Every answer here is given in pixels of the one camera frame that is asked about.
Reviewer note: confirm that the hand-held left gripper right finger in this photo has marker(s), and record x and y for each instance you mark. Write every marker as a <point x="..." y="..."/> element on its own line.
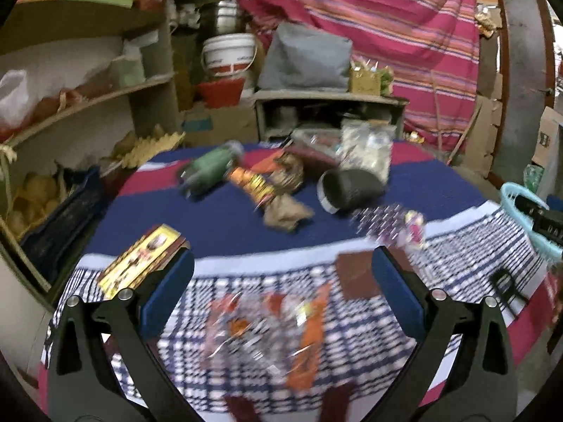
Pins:
<point x="396" y="290"/>

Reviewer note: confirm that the small grey shelf unit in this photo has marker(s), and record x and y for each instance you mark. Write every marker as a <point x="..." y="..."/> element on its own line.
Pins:
<point x="325" y="96"/>

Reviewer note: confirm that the cardboard box with blue label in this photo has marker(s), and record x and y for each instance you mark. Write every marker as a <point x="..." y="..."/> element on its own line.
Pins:
<point x="228" y="123"/>

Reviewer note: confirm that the wooden utensil holder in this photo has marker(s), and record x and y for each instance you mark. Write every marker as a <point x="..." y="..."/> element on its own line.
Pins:
<point x="363" y="81"/>

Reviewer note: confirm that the red plastic basin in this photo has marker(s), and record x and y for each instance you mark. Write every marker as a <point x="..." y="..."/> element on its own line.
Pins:
<point x="220" y="92"/>

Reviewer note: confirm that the paper egg carton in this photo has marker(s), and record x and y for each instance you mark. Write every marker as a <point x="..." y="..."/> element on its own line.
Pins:
<point x="149" y="147"/>

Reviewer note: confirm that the pile of yellowish produce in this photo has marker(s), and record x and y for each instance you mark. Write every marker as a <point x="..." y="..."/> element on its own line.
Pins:
<point x="31" y="193"/>

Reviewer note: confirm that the dark blue plastic crate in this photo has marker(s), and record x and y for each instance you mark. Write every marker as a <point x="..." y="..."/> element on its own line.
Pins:
<point x="57" y="228"/>

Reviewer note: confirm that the light blue plastic basket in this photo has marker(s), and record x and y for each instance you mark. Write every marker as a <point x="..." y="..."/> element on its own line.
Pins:
<point x="512" y="193"/>

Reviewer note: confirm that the cardboard box with black print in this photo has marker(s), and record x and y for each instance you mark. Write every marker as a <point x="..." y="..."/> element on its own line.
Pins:
<point x="547" y="136"/>

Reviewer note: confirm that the flattened cardboard sheets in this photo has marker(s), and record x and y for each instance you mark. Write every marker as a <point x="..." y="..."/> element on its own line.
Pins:
<point x="481" y="140"/>

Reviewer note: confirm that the clear jar with green contents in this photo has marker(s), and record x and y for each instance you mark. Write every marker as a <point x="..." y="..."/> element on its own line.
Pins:
<point x="211" y="167"/>

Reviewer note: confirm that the clear red printed plastic bag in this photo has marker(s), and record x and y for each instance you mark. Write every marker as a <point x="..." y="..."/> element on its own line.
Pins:
<point x="237" y="329"/>

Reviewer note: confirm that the grey fabric bag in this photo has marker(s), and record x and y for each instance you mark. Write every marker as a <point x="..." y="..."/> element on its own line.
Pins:
<point x="303" y="59"/>

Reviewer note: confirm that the clear bag with white contents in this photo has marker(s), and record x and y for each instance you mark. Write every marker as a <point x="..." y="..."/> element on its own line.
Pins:
<point x="365" y="149"/>

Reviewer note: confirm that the brown sandpaper sheet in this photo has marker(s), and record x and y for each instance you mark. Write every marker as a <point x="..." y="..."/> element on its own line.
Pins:
<point x="356" y="277"/>

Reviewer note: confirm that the wooden wall shelf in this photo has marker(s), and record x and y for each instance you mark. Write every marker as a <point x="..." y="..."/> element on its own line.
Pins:
<point x="88" y="20"/>

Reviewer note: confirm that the clear jar with dark red contents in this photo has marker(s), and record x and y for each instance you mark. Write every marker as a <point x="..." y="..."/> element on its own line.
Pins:
<point x="316" y="154"/>

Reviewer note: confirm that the pink striped cloth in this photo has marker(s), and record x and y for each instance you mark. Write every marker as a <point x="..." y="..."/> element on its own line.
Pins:
<point x="374" y="17"/>

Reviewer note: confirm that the green plastic bag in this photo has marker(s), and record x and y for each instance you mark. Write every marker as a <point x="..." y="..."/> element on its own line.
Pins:
<point x="533" y="179"/>

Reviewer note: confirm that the purple bead blister pack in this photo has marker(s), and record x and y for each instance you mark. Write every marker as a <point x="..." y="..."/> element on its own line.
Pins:
<point x="387" y="224"/>

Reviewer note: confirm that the orange clear plastic wrapper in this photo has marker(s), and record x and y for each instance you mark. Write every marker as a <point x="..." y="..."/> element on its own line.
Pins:
<point x="308" y="343"/>

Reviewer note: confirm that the grey metal door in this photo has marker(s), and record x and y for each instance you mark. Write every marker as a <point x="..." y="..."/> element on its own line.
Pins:
<point x="523" y="74"/>

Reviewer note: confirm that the white plastic bag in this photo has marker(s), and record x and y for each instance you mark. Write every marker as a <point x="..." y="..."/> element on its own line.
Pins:
<point x="13" y="96"/>

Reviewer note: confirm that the white plastic bucket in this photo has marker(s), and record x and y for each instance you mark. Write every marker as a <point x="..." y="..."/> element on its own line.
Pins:
<point x="228" y="55"/>

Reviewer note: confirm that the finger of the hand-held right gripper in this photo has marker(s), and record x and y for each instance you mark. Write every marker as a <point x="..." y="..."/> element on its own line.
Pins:
<point x="530" y="206"/>

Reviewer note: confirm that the yellow printed box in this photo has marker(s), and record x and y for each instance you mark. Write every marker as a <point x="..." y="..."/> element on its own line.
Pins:
<point x="136" y="259"/>

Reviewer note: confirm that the brown paper bag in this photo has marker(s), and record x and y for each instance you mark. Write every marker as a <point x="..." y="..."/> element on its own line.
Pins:
<point x="286" y="213"/>

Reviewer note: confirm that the black ribbed cup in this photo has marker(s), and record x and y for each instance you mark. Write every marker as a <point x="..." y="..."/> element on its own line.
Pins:
<point x="352" y="187"/>

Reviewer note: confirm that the large steel pot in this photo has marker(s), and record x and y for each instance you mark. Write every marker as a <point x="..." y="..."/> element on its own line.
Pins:
<point x="224" y="17"/>

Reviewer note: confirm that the green leafy bunch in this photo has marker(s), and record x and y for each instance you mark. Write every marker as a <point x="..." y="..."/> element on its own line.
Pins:
<point x="386" y="81"/>

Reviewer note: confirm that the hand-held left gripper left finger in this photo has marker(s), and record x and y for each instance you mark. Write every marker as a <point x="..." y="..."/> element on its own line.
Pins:
<point x="169" y="290"/>

